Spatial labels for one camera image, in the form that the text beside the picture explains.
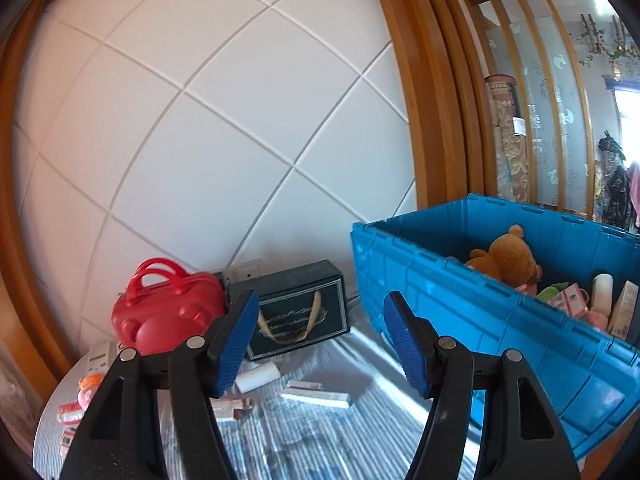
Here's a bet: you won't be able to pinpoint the wooden frosted glass partition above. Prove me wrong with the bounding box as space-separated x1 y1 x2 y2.
459 0 601 221

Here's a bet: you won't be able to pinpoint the long white box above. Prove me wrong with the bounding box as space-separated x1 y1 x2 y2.
280 387 352 409

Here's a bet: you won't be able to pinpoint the white paper roll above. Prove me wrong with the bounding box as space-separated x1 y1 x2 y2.
235 364 281 393

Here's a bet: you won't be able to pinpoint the pale yellow box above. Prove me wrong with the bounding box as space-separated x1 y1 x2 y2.
607 280 640 339

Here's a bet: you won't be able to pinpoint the blue plastic crate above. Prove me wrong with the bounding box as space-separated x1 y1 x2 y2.
350 194 640 466

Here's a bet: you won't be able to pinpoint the striped white tablecloth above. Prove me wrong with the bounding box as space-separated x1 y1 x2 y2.
150 305 501 480

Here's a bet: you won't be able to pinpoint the white flat device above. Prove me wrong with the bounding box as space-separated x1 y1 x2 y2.
87 342 118 376

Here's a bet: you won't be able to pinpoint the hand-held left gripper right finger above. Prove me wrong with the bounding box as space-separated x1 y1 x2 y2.
383 291 583 480

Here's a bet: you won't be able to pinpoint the decorative plant branches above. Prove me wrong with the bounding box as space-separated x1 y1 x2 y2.
577 10 640 68

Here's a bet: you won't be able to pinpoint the white power strip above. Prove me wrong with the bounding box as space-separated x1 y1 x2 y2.
210 259 265 286

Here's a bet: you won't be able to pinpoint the white pink-label box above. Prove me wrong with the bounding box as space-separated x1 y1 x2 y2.
545 282 591 318

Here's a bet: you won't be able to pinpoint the brown teddy bear plush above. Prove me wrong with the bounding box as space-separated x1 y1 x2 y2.
464 225 543 288

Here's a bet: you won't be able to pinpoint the red bear-face case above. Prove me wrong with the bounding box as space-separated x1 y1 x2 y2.
111 258 228 356

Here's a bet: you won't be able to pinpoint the rolled patterned carpet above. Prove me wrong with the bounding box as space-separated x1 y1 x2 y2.
484 74 538 206

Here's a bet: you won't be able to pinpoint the hanging dark clothes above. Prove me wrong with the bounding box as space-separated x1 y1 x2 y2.
595 130 640 233

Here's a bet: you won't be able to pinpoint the black gift box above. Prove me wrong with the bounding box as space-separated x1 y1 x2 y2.
227 260 351 362

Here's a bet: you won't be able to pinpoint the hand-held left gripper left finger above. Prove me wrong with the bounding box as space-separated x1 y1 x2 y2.
59 288 261 480

